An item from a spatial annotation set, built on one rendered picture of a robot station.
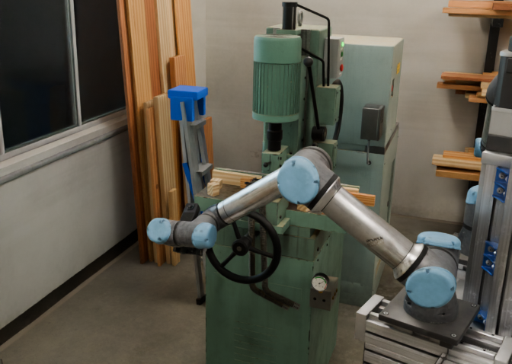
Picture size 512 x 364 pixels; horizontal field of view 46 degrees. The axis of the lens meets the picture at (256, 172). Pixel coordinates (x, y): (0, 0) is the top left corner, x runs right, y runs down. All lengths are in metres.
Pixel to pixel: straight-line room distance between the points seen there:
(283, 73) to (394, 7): 2.33
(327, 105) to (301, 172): 0.93
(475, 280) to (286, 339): 0.84
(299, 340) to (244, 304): 0.26
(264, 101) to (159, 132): 1.42
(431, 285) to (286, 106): 0.95
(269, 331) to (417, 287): 1.02
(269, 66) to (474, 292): 1.02
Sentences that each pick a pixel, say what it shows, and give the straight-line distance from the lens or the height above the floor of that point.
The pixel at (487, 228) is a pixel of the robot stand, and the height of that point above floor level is 1.03.
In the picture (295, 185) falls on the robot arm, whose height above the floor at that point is 1.21.
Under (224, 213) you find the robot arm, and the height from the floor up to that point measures 1.03.
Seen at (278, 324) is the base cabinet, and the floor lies 0.42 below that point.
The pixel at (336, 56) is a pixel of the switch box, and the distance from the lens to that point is 2.51.
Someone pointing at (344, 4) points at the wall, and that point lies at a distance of 4.52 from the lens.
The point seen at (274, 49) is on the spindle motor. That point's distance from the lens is 2.20.
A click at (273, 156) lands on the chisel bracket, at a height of 1.06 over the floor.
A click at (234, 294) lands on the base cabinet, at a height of 0.51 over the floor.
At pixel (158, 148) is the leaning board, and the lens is 3.61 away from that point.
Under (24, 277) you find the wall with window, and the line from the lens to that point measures 3.25.
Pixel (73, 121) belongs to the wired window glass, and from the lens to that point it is 3.50.
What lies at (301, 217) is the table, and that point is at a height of 0.88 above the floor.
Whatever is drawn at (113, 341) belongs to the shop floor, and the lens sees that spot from 3.16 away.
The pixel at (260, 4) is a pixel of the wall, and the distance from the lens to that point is 4.67.
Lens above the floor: 1.71
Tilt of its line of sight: 18 degrees down
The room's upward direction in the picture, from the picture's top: 1 degrees clockwise
